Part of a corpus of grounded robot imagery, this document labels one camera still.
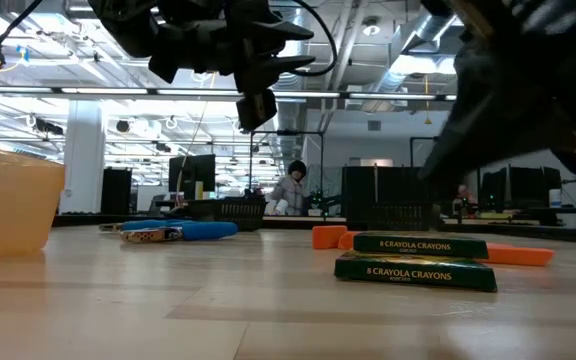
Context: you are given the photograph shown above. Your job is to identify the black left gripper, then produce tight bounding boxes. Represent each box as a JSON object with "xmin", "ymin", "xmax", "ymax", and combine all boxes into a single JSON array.
[{"xmin": 148, "ymin": 0, "xmax": 317, "ymax": 132}]

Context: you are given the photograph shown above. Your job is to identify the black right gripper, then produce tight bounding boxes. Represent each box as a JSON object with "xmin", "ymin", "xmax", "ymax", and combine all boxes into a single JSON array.
[{"xmin": 417, "ymin": 0, "xmax": 576, "ymax": 187}]

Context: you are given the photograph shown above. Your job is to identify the black mesh basket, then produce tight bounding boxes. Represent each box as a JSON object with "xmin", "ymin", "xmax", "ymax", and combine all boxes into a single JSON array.
[
  {"xmin": 366, "ymin": 201, "xmax": 435, "ymax": 232},
  {"xmin": 187, "ymin": 197, "xmax": 268, "ymax": 232}
]

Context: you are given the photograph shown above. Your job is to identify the yellow green crayon box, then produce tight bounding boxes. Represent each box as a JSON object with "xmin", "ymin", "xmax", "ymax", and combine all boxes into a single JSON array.
[
  {"xmin": 333, "ymin": 250, "xmax": 498, "ymax": 294},
  {"xmin": 352, "ymin": 231, "xmax": 490, "ymax": 260}
]

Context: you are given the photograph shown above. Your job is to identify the blue-handled pliers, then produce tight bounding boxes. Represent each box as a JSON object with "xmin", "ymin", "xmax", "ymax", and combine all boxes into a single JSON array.
[
  {"xmin": 98, "ymin": 218, "xmax": 194, "ymax": 233},
  {"xmin": 119, "ymin": 221, "xmax": 240, "ymax": 245}
]

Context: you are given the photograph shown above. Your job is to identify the person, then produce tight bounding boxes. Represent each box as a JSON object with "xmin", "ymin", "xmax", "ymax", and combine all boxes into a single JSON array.
[
  {"xmin": 451, "ymin": 183, "xmax": 475, "ymax": 206},
  {"xmin": 266, "ymin": 159, "xmax": 315, "ymax": 217}
]

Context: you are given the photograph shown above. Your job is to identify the round ceiling sensor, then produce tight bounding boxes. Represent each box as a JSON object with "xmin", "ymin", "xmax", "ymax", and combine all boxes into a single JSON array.
[{"xmin": 361, "ymin": 16, "xmax": 382, "ymax": 38}]

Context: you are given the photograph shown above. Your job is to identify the black partition panel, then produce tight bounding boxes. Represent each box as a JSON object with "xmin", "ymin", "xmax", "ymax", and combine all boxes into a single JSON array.
[{"xmin": 342, "ymin": 164, "xmax": 437, "ymax": 229}]

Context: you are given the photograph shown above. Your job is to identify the black computer monitor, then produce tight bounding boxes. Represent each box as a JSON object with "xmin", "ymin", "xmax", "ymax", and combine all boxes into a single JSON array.
[{"xmin": 168, "ymin": 153, "xmax": 217, "ymax": 201}]

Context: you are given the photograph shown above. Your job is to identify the overhead light bar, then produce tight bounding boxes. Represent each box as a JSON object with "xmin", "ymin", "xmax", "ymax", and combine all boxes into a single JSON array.
[{"xmin": 0, "ymin": 85, "xmax": 576, "ymax": 107}]

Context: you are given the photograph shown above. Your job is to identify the black cabinet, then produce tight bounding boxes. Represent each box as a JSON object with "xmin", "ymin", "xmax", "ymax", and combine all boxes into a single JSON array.
[{"xmin": 100, "ymin": 167, "xmax": 133, "ymax": 216}]

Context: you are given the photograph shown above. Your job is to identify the white square column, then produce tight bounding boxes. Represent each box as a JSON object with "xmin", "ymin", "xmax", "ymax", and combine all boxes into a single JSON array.
[{"xmin": 60, "ymin": 99, "xmax": 107, "ymax": 215}]

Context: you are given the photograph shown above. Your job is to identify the orange translucent plastic bin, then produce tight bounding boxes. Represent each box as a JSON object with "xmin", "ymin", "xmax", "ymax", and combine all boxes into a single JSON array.
[{"xmin": 0, "ymin": 141, "xmax": 67, "ymax": 260}]

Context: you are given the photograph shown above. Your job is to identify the black left camera cable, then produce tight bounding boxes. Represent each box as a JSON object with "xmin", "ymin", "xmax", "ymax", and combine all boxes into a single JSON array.
[{"xmin": 287, "ymin": 0, "xmax": 339, "ymax": 77}]

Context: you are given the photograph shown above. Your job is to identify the yellow hanging cord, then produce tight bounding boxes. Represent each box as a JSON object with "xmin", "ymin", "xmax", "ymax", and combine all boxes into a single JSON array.
[{"xmin": 422, "ymin": 73, "xmax": 433, "ymax": 126}]

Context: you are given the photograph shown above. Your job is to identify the black station frame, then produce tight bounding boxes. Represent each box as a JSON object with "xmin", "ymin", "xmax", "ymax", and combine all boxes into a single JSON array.
[
  {"xmin": 409, "ymin": 135, "xmax": 442, "ymax": 169},
  {"xmin": 249, "ymin": 129, "xmax": 325, "ymax": 214}
]

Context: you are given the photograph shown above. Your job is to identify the silver ventilation duct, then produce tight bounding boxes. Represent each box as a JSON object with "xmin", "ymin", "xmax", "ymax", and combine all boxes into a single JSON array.
[{"xmin": 267, "ymin": 0, "xmax": 314, "ymax": 166}]

